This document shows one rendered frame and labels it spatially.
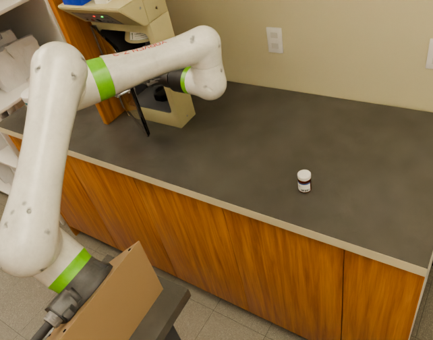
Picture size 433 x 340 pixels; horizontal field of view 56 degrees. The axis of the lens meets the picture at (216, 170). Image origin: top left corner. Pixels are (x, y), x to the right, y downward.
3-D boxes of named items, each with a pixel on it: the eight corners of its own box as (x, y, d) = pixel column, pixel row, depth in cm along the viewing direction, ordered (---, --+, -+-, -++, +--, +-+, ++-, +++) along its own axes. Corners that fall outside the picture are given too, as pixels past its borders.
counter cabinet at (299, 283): (137, 171, 311) (92, 65, 252) (430, 268, 208) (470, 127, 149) (74, 235, 273) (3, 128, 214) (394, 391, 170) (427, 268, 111)
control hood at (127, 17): (89, 19, 161) (79, -7, 155) (150, 23, 145) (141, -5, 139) (68, 32, 155) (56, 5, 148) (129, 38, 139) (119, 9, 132)
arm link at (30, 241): (-22, 278, 78) (30, 24, 88) (-3, 269, 94) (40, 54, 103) (50, 282, 82) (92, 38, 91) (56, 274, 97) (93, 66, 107)
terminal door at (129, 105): (125, 108, 188) (92, 24, 162) (150, 137, 166) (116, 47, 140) (124, 108, 188) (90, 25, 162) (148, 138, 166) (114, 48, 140)
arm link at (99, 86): (49, 112, 102) (29, 68, 102) (54, 124, 114) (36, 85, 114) (117, 88, 108) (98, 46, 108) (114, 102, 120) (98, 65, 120)
